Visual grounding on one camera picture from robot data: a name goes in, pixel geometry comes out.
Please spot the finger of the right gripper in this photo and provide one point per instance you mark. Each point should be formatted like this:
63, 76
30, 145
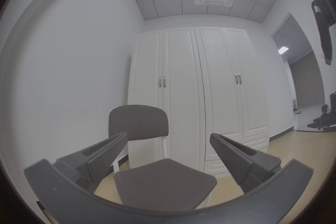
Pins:
320, 122

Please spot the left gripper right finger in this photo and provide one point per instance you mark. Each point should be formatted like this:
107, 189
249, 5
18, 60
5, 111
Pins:
244, 162

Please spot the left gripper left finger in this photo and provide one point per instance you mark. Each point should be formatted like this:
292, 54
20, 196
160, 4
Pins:
102, 157

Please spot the grey curtain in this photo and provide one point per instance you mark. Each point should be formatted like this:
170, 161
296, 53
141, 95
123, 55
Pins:
307, 81

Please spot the white chair grey cushions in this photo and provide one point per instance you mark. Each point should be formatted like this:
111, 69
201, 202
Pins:
139, 123

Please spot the ceiling light panel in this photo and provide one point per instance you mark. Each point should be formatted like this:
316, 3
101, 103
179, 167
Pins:
283, 50

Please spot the white wardrobe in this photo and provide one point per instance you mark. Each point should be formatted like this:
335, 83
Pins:
223, 73

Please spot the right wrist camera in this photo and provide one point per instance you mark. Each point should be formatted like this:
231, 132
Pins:
332, 102

